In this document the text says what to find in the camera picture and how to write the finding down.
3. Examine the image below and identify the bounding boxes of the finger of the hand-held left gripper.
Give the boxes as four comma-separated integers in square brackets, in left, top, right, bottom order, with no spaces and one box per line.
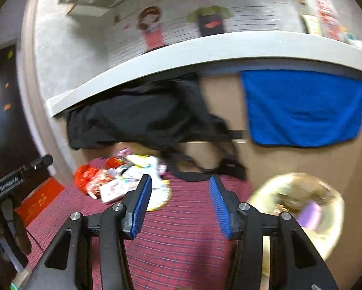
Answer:
[13,154,54,182]

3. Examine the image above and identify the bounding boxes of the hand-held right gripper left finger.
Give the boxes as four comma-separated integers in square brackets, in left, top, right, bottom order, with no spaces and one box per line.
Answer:
[24,174,153,290]

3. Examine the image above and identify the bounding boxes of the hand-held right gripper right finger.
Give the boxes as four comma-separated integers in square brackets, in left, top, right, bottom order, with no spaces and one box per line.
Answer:
[209,175,340,290]

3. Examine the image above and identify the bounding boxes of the round yellow-rimmed paper disc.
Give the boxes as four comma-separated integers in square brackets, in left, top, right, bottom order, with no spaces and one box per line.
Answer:
[145,180,173,212]

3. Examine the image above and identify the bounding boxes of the pink and white packet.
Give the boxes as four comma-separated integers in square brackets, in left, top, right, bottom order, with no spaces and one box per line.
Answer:
[99,177,139,203]

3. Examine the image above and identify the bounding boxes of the white printed wrapper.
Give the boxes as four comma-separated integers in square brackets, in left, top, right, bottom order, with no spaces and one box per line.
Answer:
[121,154,169,194]

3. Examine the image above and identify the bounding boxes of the brown paper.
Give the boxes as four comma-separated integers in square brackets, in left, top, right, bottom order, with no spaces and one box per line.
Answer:
[276,174,331,213]

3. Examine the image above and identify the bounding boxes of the purple packet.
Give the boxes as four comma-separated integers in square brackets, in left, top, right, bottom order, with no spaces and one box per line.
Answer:
[295,202,324,231]

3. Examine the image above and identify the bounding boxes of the yellow plastic bag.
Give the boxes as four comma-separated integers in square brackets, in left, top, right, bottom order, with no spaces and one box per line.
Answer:
[247,172,345,262]

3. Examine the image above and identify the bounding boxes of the red floor mat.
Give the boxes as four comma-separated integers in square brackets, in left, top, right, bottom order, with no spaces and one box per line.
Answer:
[14,177,65,228]

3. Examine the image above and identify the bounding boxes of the red plaid cloth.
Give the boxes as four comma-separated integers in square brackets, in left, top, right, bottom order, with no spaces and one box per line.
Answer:
[24,157,254,290]

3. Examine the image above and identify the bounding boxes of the black door with stickers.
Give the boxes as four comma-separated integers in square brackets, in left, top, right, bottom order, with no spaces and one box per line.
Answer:
[0,45,50,188]

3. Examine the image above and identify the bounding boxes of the brown counter cabinet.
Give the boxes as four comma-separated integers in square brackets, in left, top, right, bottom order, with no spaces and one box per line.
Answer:
[181,69,362,260]

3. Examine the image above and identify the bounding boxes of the black cloth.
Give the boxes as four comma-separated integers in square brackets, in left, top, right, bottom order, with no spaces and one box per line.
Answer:
[67,72,248,182]

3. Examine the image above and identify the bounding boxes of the blue towel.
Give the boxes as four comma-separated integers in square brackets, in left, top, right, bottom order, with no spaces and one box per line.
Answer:
[241,70,362,148]

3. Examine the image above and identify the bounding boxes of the white kitchen counter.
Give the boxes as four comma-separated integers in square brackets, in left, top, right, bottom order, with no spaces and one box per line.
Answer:
[46,30,362,118]

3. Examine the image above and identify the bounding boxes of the yellow and white sign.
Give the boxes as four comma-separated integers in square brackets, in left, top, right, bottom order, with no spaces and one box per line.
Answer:
[301,14,321,36]

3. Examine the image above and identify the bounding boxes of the red hanging packets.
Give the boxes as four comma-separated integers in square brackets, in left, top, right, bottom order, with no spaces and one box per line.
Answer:
[312,0,343,40]

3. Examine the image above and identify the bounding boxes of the cartoon wall poster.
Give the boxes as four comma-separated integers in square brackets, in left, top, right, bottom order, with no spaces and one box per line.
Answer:
[109,0,305,65]

